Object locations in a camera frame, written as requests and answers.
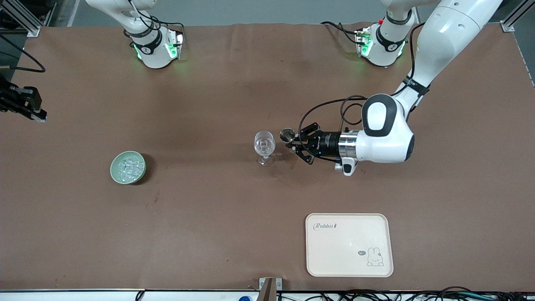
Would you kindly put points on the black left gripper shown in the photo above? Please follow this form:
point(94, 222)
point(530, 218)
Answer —
point(329, 144)

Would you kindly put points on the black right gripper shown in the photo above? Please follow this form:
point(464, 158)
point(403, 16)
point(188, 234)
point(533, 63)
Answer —
point(19, 100)

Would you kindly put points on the metal jigger cup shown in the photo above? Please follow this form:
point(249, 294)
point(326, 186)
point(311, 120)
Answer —
point(286, 135)

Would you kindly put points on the clear ice cubes pile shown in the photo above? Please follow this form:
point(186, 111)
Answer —
point(129, 167)

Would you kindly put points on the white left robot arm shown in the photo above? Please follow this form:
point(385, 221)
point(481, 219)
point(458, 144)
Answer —
point(388, 133)

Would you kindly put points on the clear wine glass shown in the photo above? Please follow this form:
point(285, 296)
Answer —
point(264, 144)

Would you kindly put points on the brown table cover sheet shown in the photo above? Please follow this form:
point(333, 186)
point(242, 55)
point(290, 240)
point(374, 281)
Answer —
point(267, 83)

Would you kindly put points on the green ceramic bowl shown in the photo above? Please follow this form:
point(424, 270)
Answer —
point(113, 169)

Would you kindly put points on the cream rabbit print tray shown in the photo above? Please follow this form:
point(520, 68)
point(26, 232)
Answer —
point(349, 251)

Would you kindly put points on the grey metal mount bracket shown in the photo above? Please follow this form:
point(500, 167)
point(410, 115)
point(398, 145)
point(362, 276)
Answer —
point(270, 288)

